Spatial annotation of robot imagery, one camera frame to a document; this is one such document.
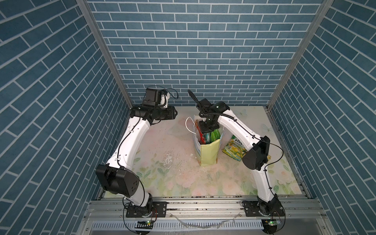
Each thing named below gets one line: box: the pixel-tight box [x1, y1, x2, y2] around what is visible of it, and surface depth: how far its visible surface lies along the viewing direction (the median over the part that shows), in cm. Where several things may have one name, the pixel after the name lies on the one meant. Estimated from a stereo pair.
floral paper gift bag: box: [192, 114, 225, 167], surface depth 75 cm
